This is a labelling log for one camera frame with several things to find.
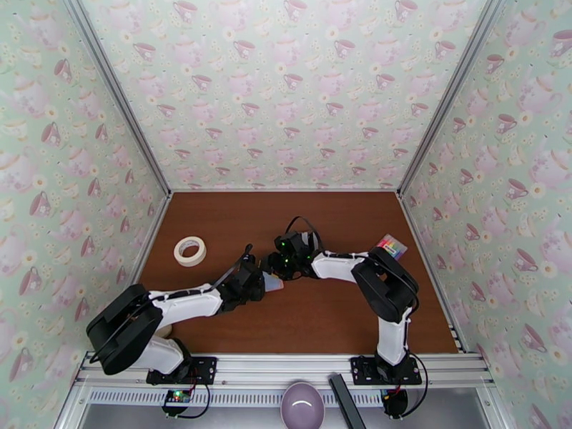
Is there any pink card holder wallet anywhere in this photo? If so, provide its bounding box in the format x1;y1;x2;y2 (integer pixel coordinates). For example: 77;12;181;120
262;270;285;293

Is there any beige masking tape roll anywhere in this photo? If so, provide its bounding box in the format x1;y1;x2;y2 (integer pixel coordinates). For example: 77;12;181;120
173;235;207;267

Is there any colourful sticky notes pack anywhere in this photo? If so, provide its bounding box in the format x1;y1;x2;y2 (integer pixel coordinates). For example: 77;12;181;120
375;234;409;263

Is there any purple bowl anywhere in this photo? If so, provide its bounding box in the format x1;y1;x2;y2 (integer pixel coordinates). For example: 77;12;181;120
280;381;326;429

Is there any small circuit board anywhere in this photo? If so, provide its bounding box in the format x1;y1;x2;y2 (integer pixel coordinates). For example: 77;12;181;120
162;389;194;407

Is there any black flat bar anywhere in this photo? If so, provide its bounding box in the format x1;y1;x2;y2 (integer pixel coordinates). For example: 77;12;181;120
328;373;368;429

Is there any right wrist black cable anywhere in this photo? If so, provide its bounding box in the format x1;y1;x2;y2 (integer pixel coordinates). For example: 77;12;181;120
285;216;324;257

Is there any aluminium back rail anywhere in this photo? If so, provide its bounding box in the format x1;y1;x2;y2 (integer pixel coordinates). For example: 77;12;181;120
169;187;402;194

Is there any aluminium front frame rail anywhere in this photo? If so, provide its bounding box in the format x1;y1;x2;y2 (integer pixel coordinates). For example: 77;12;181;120
73;351;497;390

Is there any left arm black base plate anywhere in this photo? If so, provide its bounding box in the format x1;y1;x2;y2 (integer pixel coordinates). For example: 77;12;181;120
146;356;218;385

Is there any aluminium side rail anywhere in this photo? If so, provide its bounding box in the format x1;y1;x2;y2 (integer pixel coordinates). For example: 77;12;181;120
129;192;174;286
398;192;467;354

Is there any perforated white cable duct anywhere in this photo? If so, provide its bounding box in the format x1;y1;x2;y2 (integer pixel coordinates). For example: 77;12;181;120
87;389;385;408

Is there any left base black cable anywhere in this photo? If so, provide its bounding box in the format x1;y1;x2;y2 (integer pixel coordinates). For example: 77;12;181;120
160;380;215;420

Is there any base black cable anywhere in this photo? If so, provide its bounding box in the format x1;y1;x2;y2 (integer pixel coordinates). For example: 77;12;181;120
160;380;215;420
400;353;431;419

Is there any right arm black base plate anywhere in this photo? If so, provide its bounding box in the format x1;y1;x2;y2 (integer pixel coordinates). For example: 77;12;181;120
350;355;423;387

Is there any right base black cable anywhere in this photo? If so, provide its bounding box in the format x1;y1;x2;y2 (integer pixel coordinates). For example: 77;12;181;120
400;353;431;419

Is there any aluminium corner post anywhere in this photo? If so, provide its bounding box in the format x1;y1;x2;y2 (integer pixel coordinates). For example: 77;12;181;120
60;0;174;197
397;0;511;199

